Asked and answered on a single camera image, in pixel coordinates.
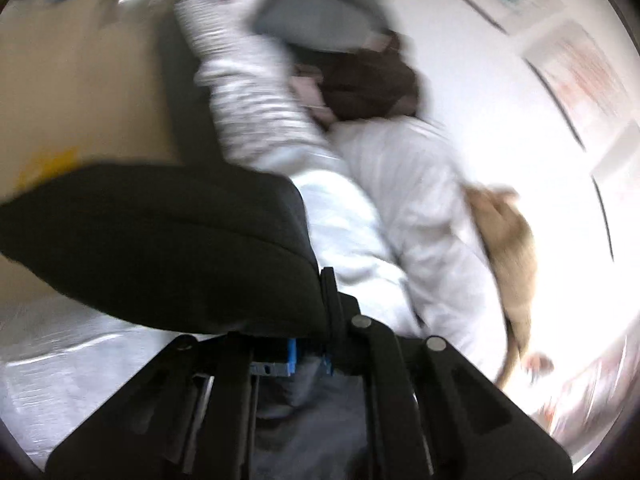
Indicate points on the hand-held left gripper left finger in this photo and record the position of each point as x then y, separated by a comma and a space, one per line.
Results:
274, 366

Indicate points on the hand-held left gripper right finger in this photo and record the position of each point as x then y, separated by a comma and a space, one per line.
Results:
327, 310

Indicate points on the dark grey cloth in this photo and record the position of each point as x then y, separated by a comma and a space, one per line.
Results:
310, 425

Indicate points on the light blue garment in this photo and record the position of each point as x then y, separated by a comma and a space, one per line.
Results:
345, 240

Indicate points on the person in white hoodie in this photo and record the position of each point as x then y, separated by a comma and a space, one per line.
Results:
415, 200

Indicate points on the beige garment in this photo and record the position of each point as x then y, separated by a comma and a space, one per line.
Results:
507, 250

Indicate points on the white bed sheet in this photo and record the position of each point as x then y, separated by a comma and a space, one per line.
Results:
75, 370

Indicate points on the pink cloth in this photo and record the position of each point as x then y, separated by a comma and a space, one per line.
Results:
307, 92

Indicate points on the grey white striped garment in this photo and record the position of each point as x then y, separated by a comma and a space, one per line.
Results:
250, 95

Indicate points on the dark brown garment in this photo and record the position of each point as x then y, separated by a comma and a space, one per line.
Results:
367, 82

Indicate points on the tan board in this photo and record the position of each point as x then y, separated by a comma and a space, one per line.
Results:
85, 85

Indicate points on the red print wall picture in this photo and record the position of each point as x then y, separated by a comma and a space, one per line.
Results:
580, 80

